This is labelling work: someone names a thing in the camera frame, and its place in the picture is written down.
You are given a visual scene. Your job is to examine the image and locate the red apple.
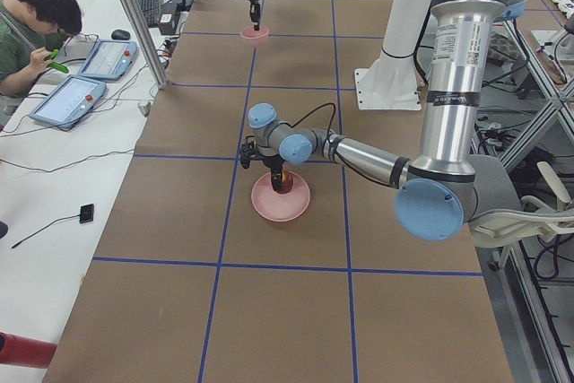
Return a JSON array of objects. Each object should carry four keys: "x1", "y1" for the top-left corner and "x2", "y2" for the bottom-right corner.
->
[{"x1": 275, "y1": 171, "x2": 293, "y2": 195}]

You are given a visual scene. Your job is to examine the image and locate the pink bowl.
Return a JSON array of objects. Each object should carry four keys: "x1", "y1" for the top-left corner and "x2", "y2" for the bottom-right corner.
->
[{"x1": 239, "y1": 26, "x2": 269, "y2": 48}]

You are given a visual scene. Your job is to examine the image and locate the pink plate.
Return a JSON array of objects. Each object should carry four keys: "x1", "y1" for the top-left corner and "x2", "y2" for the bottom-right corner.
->
[{"x1": 251, "y1": 173, "x2": 311, "y2": 222}]

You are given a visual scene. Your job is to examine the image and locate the black keyboard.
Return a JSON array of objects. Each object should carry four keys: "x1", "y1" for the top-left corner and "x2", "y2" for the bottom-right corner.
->
[{"x1": 137, "y1": 0, "x2": 161, "y2": 28}]

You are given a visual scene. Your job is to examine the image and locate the black computer mouse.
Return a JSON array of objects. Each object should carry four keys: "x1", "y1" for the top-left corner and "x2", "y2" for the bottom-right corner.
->
[{"x1": 110, "y1": 29, "x2": 131, "y2": 40}]

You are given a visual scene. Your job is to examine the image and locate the far blue teach pendant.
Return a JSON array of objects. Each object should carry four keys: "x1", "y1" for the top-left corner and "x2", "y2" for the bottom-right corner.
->
[{"x1": 78, "y1": 39, "x2": 138, "y2": 82}]

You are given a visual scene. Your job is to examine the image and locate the blue teach pendant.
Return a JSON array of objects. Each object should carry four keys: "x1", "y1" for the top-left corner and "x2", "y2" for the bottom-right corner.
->
[
  {"x1": 78, "y1": 39, "x2": 138, "y2": 82},
  {"x1": 29, "y1": 75, "x2": 107, "y2": 130}
]

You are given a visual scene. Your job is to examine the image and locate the eyeglasses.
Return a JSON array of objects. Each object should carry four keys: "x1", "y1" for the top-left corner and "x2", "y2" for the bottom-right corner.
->
[{"x1": 64, "y1": 33, "x2": 100, "y2": 48}]

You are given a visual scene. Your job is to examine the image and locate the small black square device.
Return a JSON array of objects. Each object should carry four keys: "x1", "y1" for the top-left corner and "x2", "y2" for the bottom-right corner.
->
[{"x1": 79, "y1": 204, "x2": 95, "y2": 224}]

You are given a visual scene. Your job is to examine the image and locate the green phone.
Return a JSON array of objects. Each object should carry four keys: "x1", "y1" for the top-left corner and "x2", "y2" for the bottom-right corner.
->
[{"x1": 45, "y1": 49, "x2": 69, "y2": 74}]

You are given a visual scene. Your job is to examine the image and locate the near blue teach pendant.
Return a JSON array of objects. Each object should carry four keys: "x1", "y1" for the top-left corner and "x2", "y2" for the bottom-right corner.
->
[{"x1": 29, "y1": 75, "x2": 107, "y2": 130}]

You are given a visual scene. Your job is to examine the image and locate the person in green shirt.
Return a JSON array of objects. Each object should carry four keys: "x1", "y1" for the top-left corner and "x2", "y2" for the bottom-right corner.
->
[{"x1": 1, "y1": 0, "x2": 83, "y2": 98}]

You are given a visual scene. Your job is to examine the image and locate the white office chair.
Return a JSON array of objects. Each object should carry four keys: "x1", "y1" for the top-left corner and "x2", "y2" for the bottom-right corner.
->
[{"x1": 468, "y1": 155, "x2": 573, "y2": 248}]

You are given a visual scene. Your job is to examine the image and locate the red cylinder bottle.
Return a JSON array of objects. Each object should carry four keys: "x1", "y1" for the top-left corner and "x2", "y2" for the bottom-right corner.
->
[{"x1": 1, "y1": 332, "x2": 57, "y2": 369}]

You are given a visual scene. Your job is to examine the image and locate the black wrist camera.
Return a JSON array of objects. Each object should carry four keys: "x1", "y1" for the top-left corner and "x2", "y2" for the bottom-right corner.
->
[{"x1": 239, "y1": 141, "x2": 260, "y2": 170}]

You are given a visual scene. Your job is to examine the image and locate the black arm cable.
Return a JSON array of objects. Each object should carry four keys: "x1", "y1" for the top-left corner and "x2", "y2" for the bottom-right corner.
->
[{"x1": 291, "y1": 102, "x2": 338, "y2": 137}]

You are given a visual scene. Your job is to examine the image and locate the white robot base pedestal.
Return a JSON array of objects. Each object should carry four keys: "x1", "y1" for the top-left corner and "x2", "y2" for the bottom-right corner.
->
[{"x1": 354, "y1": 0, "x2": 431, "y2": 111}]

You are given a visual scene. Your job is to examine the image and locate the aluminium frame post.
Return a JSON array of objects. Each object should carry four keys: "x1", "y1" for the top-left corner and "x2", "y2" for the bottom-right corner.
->
[{"x1": 119, "y1": 0, "x2": 168, "y2": 90}]

